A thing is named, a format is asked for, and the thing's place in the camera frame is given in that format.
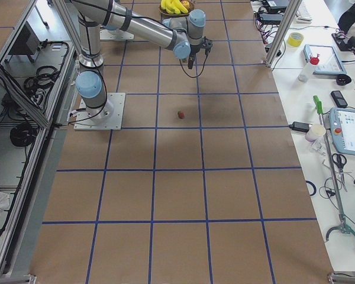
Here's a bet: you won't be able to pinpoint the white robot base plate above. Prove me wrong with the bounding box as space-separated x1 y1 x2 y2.
73 93 126 131

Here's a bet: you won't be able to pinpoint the blue teach pendant far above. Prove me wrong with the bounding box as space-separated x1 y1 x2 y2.
303 44 347 76

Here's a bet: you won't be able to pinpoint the yellow tape roll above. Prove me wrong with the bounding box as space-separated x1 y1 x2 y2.
286 32 304 47

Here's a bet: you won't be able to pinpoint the black coiled cables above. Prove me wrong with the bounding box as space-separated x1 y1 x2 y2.
10 65 63 149

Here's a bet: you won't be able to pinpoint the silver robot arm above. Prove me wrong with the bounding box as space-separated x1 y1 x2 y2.
72 1 212 121

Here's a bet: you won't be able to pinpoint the red yellow apple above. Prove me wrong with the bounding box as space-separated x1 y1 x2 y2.
181 0 190 9

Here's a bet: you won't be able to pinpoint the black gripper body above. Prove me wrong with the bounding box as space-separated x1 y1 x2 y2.
189 44 202 59

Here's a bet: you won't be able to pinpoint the black remote phone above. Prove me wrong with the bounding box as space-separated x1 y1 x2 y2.
330 91 348 108

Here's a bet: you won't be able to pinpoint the blue teach pendant near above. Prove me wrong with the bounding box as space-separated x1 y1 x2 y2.
328 108 355 156

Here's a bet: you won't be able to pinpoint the long reach grabber tool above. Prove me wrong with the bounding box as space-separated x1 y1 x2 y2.
313 95 355 241

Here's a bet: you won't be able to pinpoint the yellow banana bunch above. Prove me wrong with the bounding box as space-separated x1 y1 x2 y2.
160 0 189 15

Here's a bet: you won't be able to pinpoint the blue teach pendant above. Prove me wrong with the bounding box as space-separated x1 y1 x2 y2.
328 108 355 156
303 44 347 76

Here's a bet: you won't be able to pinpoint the black power adapter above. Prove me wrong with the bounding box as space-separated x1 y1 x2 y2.
288 121 311 133

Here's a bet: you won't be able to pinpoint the clear bottle red cap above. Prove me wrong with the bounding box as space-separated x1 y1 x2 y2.
298 54 320 82

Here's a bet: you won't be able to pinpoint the black scissors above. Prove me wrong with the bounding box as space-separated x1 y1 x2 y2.
332 153 347 192

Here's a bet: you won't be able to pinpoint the woven brown basket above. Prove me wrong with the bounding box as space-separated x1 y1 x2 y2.
159 0 195 17

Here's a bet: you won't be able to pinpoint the red strawberry leafy side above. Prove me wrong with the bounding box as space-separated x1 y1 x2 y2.
177 111 185 119

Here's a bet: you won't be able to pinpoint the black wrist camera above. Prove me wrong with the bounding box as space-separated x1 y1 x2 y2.
201 36 213 56

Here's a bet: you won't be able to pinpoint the aluminium frame post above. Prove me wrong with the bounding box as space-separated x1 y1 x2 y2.
265 0 302 67

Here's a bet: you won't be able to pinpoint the white paper cup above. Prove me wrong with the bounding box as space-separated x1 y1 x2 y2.
305 124 326 142

